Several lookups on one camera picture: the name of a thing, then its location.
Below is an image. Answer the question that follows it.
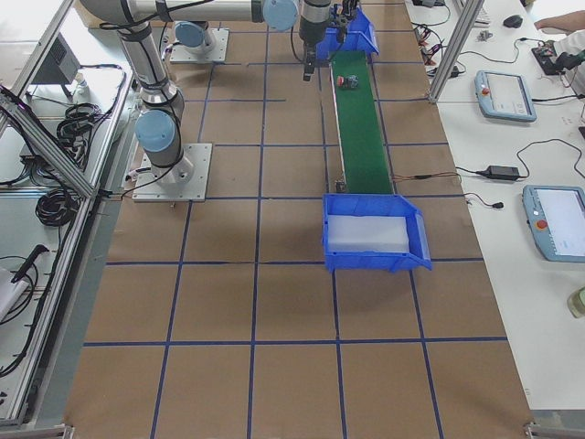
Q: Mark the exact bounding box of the teach pendant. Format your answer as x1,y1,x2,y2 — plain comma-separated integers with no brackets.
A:
522,185,584,263
474,70,537,123

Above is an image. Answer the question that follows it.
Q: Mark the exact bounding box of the black power adapter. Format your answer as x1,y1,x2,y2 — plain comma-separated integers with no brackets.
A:
485,166,521,181

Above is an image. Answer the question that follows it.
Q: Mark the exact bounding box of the right blue bin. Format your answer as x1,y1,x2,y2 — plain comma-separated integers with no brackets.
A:
322,193,432,273

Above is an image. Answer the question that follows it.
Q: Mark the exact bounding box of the green conveyor belt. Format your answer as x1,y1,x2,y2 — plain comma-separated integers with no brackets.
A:
331,51,393,194

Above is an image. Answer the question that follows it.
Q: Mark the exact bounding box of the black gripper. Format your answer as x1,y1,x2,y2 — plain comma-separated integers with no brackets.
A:
332,0,359,44
299,0,330,81

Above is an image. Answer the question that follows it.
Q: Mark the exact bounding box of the red push button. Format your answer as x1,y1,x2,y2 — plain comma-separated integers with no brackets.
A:
336,75,359,90

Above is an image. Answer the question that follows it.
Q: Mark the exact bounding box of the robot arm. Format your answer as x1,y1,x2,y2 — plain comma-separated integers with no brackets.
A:
167,1,359,58
81,1,331,133

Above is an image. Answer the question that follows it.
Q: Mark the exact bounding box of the white foam pad right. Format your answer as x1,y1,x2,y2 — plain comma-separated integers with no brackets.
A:
324,215,410,252

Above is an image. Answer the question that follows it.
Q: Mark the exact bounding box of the near teach pendant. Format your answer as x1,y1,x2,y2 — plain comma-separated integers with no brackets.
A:
522,185,584,263

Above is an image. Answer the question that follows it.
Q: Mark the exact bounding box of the far teach pendant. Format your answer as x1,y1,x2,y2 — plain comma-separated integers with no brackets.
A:
474,70,537,123

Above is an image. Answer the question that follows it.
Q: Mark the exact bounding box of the blue bin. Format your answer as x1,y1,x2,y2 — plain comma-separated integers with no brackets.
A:
322,193,432,273
316,7,379,61

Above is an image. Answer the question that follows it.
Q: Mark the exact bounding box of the left blue bin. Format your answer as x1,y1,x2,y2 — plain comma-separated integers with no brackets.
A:
316,7,379,61

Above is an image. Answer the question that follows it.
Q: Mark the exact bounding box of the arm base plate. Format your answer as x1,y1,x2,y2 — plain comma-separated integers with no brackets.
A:
131,143,213,202
170,22,229,64

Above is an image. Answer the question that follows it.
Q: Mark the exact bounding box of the aluminium frame post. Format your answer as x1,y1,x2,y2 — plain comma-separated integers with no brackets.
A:
428,0,484,103

